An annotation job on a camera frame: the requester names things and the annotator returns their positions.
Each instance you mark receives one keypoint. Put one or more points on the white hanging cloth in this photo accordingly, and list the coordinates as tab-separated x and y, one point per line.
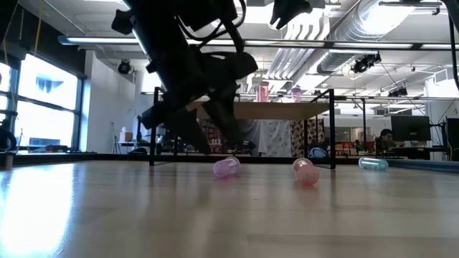
272	138

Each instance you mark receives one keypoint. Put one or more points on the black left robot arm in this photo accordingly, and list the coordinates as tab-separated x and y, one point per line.
161	36

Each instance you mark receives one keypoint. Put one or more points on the black ceiling spotlight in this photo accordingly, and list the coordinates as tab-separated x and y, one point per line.
124	67

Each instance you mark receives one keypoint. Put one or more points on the wooden shelf black metal frame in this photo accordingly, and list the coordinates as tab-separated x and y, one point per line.
279	110

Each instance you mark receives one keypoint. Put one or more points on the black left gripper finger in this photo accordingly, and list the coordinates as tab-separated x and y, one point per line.
190	132
227	118

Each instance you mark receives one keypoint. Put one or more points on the person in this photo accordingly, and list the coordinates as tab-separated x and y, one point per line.
386	138

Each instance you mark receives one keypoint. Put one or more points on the black office desk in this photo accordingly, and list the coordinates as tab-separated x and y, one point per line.
416	152

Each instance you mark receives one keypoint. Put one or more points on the blue and white ball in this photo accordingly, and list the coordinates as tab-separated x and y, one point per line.
318	153

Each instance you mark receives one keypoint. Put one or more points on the salmon medicine bottle white cap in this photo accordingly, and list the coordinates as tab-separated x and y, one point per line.
262	92
306	172

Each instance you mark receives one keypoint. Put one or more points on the black aluminium table frame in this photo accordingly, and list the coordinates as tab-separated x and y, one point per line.
107	157

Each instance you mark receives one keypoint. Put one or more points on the patterned hanging cloth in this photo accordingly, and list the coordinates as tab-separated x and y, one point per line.
297	136

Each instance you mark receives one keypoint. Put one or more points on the black track light cluster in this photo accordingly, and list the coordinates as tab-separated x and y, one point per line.
365	62
398	92

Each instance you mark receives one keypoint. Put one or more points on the black computer monitor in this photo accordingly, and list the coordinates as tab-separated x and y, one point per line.
410	128
452	130

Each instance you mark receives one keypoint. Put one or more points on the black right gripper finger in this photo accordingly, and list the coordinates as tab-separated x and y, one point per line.
290	10

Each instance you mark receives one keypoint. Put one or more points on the black beam with light strips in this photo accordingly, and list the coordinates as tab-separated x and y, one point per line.
107	40

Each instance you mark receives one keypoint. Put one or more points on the silver air duct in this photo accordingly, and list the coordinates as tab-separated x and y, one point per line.
358	28

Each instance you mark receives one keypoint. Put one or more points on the black ceiling track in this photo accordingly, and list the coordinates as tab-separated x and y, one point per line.
409	3

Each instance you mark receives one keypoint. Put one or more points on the teal medicine bottle white cap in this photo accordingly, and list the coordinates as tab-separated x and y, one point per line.
373	163

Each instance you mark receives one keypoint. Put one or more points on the small cardboard box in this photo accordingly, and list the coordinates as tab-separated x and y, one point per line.
126	137

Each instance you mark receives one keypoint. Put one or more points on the black vertical pole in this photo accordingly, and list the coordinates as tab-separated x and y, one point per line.
364	125

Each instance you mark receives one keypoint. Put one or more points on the large window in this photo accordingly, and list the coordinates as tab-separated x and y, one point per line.
46	89

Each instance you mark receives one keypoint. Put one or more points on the thin tripod stand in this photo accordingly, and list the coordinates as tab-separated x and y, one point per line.
115	143

